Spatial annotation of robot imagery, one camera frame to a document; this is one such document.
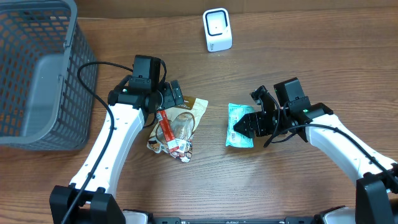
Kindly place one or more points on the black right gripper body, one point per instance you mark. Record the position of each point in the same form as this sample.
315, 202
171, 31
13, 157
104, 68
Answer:
274, 121

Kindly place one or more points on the teal wet wipes pack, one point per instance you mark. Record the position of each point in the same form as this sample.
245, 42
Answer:
234, 136

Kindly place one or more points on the grey plastic mesh basket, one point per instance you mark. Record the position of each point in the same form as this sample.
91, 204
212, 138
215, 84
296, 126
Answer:
46, 101

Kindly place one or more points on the white barcode scanner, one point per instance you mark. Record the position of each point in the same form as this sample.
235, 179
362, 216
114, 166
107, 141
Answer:
217, 29

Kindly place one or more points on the red stick sachet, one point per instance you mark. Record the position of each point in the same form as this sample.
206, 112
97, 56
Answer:
167, 131

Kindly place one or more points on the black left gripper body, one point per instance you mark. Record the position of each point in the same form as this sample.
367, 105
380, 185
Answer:
171, 96

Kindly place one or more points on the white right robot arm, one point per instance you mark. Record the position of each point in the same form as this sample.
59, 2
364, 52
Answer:
290, 112

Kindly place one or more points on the beige snack pouch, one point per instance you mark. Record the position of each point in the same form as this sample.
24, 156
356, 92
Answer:
184, 120

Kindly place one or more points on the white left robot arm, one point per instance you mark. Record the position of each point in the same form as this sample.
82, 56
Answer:
90, 196

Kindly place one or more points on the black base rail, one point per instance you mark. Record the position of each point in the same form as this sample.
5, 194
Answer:
236, 221

